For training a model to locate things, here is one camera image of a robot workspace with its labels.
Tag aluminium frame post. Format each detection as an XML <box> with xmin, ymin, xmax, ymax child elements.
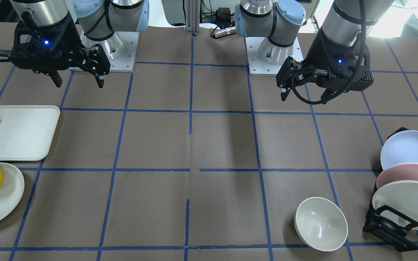
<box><xmin>184</xmin><ymin>0</ymin><xmax>201</xmax><ymax>35</ymax></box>

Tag light blue plate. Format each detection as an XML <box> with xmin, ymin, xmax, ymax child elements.
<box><xmin>380</xmin><ymin>130</ymin><xmax>418</xmax><ymax>170</ymax></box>

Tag pink plate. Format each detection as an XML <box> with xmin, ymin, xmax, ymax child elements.
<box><xmin>376</xmin><ymin>162</ymin><xmax>418</xmax><ymax>189</ymax></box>

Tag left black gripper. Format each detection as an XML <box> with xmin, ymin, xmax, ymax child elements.
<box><xmin>276</xmin><ymin>29</ymin><xmax>362</xmax><ymax>104</ymax></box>

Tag black dish rack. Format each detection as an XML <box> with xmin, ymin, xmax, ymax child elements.
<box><xmin>362</xmin><ymin>127</ymin><xmax>418</xmax><ymax>252</ymax></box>

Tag white round plate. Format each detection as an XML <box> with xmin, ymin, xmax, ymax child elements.
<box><xmin>0</xmin><ymin>162</ymin><xmax>25</xmax><ymax>221</ymax></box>

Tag cream plate in rack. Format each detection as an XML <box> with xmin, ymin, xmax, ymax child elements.
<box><xmin>372</xmin><ymin>180</ymin><xmax>418</xmax><ymax>229</ymax></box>

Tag white rectangular tray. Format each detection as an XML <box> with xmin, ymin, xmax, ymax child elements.
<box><xmin>0</xmin><ymin>105</ymin><xmax>60</xmax><ymax>161</ymax></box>

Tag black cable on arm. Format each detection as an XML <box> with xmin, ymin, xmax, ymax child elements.
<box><xmin>290</xmin><ymin>0</ymin><xmax>371</xmax><ymax>105</ymax></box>

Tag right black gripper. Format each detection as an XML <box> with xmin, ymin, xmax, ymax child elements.
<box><xmin>0</xmin><ymin>16</ymin><xmax>111</xmax><ymax>88</ymax></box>

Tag white bowl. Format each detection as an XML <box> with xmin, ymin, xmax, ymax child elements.
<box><xmin>294</xmin><ymin>197</ymin><xmax>348</xmax><ymax>252</ymax></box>

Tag silver cylindrical connector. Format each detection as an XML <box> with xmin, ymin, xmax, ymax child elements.
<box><xmin>210</xmin><ymin>26</ymin><xmax>237</xmax><ymax>39</ymax></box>

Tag black power adapter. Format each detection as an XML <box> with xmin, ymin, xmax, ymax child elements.
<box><xmin>215</xmin><ymin>7</ymin><xmax>231</xmax><ymax>20</ymax></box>

